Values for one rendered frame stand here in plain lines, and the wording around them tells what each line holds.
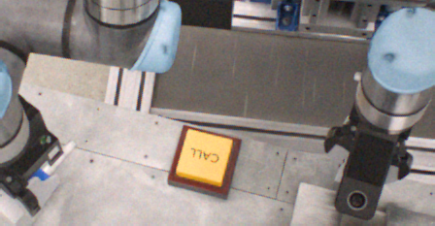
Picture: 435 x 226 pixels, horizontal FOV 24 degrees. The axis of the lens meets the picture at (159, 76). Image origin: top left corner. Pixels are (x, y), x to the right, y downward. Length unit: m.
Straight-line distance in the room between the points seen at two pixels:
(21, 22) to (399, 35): 0.37
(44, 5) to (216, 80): 1.04
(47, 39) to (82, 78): 1.25
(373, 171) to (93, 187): 0.39
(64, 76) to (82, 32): 1.27
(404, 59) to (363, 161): 0.21
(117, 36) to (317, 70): 1.10
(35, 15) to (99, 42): 0.07
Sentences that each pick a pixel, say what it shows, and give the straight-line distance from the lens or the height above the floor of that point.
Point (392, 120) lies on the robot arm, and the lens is 1.11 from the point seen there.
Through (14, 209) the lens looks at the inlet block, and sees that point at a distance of 1.32.
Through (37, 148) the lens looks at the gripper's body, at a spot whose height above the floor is 0.98.
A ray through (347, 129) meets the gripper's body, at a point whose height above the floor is 0.98.
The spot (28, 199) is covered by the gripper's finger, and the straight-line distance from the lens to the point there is 1.22.
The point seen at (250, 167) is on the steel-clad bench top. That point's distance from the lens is 1.37.
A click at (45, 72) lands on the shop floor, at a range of 2.31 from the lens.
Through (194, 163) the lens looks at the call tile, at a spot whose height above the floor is 0.84.
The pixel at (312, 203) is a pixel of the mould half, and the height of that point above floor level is 0.89.
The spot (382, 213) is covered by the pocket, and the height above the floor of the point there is 0.87.
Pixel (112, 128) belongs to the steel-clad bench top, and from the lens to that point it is 1.39.
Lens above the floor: 2.10
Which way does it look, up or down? 67 degrees down
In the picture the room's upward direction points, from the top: 6 degrees counter-clockwise
